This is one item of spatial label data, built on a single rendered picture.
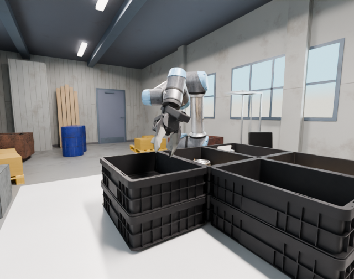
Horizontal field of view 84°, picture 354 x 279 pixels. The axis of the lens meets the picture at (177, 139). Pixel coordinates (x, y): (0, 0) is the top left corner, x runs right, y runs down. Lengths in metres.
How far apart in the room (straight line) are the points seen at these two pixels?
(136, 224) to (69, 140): 5.45
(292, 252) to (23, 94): 7.47
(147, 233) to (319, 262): 0.45
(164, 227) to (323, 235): 0.43
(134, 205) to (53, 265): 0.27
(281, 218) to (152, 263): 0.37
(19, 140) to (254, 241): 5.56
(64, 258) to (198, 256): 0.39
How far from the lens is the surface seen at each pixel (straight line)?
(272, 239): 0.66
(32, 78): 7.64
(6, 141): 5.91
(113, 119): 8.40
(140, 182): 0.60
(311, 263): 0.63
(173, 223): 0.73
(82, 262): 0.71
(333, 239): 0.58
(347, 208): 0.55
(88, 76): 8.42
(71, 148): 6.03
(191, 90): 1.25
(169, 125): 0.71
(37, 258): 0.79
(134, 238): 0.68
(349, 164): 1.12
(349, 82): 3.50
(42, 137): 7.58
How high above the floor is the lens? 1.12
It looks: 7 degrees down
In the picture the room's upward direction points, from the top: straight up
